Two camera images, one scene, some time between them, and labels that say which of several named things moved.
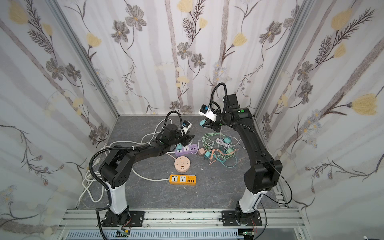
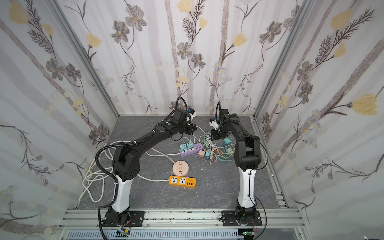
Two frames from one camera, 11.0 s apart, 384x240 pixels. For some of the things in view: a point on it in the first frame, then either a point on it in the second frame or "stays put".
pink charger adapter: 201,151 stays put
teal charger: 202,123 → 190,145
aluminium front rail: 182,220 stays put
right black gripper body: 214,124 → 218,132
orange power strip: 180,179 stays put
